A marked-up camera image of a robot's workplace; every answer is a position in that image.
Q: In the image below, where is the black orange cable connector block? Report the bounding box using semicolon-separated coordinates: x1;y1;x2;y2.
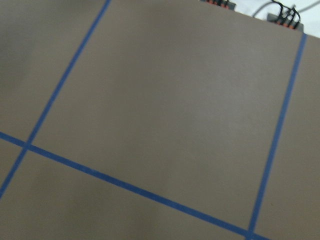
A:
266;0;304;33

